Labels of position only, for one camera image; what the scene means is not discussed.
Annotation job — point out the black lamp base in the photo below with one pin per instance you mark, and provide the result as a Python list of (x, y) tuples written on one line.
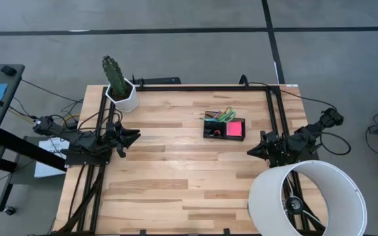
[(294, 204)]

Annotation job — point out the white hexagonal plant pot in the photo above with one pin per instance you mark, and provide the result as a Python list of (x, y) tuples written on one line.
[(126, 101)]

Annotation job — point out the black binder clip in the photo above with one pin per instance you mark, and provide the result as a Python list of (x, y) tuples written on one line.
[(208, 132), (212, 133)]

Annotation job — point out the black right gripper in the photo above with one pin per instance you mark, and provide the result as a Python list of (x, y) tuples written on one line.
[(276, 149)]

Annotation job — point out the brown mechanical pencil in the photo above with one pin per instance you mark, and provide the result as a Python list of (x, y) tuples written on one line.
[(212, 114)]

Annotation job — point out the small pink eraser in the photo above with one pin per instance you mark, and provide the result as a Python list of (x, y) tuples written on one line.
[(218, 132)]

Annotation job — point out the black aluminium table frame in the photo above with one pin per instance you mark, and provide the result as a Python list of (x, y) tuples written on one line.
[(208, 88)]

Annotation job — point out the purple pen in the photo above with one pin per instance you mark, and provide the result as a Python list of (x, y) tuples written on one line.
[(219, 115)]

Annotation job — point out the white printed paper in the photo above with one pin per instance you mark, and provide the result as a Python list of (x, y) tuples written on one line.
[(49, 164)]

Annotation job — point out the green cactus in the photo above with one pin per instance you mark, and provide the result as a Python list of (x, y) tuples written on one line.
[(114, 75)]

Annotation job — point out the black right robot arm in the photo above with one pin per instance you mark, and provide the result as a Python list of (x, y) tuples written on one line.
[(304, 141)]

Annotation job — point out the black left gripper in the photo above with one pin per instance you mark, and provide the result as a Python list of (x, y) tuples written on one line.
[(117, 137)]

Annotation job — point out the black computer mouse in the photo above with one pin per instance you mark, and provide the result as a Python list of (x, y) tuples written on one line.
[(8, 70)]

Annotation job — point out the pink sticky note pad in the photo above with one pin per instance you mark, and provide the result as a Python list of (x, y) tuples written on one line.
[(234, 128)]

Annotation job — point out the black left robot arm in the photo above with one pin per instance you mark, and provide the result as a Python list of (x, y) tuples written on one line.
[(87, 144)]

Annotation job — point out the black mesh desk organizer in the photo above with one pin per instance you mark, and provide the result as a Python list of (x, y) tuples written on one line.
[(223, 137)]

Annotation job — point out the grey side desk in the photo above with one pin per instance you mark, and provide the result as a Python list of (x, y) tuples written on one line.
[(15, 98)]

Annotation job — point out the white lampshade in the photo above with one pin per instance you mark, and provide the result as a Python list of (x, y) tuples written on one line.
[(264, 203)]

